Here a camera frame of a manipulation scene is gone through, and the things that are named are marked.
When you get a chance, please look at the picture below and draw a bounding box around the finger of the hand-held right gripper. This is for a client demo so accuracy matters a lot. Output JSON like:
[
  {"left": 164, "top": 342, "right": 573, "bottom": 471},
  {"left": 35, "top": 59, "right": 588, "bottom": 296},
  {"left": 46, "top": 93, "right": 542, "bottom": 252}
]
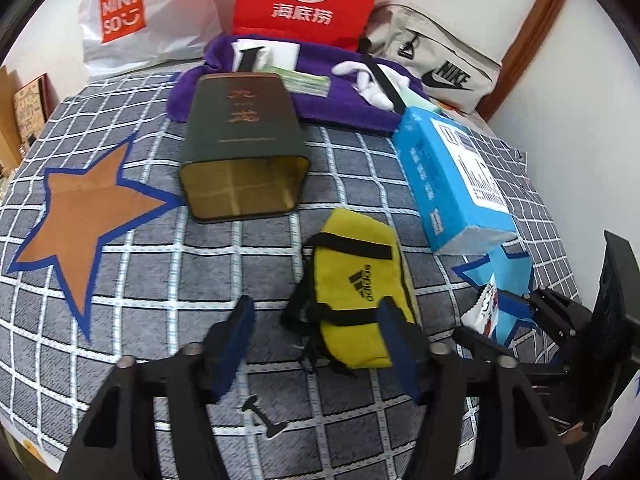
[
  {"left": 452, "top": 327, "right": 566, "bottom": 378},
  {"left": 520, "top": 287, "right": 596, "bottom": 361}
]

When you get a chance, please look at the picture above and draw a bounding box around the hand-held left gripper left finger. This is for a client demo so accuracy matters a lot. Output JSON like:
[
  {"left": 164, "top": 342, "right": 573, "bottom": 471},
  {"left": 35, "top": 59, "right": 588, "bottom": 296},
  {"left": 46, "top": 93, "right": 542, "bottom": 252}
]
[{"left": 59, "top": 295, "right": 257, "bottom": 480}]

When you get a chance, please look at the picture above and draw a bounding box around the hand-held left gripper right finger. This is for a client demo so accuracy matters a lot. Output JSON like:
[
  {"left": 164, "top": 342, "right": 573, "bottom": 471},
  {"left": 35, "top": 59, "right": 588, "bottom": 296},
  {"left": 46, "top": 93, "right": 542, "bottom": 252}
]
[{"left": 376, "top": 296, "right": 586, "bottom": 480}]

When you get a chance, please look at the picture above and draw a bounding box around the strawberry print snack packet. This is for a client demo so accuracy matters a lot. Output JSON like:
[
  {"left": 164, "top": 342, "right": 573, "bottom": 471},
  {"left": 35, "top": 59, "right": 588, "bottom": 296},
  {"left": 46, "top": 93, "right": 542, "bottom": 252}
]
[{"left": 460, "top": 275, "right": 502, "bottom": 337}]

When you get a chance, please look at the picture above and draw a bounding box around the yellow mini duffel bag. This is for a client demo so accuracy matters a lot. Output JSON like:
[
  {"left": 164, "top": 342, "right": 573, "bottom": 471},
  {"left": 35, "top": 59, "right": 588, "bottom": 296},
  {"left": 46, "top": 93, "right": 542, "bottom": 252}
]
[{"left": 281, "top": 209, "right": 418, "bottom": 373}]

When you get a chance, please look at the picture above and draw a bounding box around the small black clip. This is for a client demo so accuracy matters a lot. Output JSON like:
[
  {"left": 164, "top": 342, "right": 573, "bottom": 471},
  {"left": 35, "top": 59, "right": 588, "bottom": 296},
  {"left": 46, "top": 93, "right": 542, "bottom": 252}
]
[{"left": 241, "top": 395, "right": 289, "bottom": 439}]

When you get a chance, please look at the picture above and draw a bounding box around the grey grid star bedsheet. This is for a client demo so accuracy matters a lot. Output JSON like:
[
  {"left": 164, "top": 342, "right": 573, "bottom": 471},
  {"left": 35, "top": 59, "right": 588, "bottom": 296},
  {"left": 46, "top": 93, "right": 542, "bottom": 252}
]
[{"left": 0, "top": 67, "right": 601, "bottom": 480}]

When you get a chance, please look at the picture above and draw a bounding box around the blue tissue box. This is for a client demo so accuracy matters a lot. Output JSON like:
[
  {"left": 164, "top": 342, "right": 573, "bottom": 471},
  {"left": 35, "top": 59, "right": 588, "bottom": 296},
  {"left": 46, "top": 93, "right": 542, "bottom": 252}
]
[{"left": 391, "top": 106, "right": 521, "bottom": 256}]

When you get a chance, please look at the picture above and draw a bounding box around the dark green tin box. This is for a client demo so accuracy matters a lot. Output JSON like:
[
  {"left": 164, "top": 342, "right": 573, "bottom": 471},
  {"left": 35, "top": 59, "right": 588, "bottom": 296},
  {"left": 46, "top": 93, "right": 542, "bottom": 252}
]
[{"left": 179, "top": 72, "right": 309, "bottom": 224}]

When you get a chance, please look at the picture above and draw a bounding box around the light green cloth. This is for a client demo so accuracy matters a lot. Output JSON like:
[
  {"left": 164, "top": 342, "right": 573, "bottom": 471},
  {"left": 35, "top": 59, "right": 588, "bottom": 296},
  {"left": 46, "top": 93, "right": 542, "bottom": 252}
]
[{"left": 400, "top": 91, "right": 442, "bottom": 112}]

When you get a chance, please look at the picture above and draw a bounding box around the purple towel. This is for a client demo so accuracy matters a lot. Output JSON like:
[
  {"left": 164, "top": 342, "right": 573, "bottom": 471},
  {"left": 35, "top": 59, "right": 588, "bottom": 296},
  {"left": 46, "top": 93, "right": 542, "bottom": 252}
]
[{"left": 166, "top": 35, "right": 429, "bottom": 137}]

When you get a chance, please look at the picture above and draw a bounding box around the green tissue pack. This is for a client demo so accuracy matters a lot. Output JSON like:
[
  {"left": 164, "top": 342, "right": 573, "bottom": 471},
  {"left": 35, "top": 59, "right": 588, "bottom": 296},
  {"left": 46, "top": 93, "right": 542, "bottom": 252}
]
[{"left": 260, "top": 65, "right": 332, "bottom": 97}]

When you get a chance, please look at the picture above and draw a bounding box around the white card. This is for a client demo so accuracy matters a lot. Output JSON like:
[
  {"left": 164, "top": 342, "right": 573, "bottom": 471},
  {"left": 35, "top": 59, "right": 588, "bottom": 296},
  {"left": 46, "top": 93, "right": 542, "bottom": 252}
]
[{"left": 231, "top": 37, "right": 301, "bottom": 72}]

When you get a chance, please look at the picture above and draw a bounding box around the grey backpack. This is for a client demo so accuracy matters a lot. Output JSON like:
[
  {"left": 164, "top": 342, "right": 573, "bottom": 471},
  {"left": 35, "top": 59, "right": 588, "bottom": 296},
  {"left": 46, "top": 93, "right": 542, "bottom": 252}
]
[{"left": 361, "top": 2, "right": 503, "bottom": 114}]

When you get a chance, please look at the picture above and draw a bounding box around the printed brown box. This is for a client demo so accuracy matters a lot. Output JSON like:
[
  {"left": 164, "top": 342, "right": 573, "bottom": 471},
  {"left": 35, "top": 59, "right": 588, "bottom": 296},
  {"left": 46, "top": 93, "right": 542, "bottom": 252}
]
[{"left": 12, "top": 74, "right": 54, "bottom": 144}]

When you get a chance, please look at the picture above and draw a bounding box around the white plastic shopping bag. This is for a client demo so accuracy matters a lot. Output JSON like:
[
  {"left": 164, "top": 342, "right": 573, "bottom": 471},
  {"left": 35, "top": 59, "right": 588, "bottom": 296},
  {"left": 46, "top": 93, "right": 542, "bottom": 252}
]
[{"left": 80, "top": 0, "right": 223, "bottom": 79}]

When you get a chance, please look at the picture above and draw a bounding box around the long black strap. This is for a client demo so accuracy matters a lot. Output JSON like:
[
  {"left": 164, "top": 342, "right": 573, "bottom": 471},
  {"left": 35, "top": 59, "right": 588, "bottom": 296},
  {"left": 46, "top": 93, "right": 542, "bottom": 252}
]
[{"left": 362, "top": 57, "right": 407, "bottom": 113}]

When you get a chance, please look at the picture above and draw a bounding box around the short black strap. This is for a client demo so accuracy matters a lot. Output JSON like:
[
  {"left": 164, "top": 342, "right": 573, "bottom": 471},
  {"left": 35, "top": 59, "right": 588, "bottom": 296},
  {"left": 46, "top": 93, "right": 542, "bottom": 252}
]
[{"left": 239, "top": 45, "right": 264, "bottom": 72}]

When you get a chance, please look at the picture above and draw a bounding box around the wooden bed frame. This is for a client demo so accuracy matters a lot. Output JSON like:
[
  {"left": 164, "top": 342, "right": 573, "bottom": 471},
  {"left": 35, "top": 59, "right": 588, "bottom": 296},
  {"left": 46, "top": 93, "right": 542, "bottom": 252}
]
[{"left": 477, "top": 0, "right": 574, "bottom": 124}]

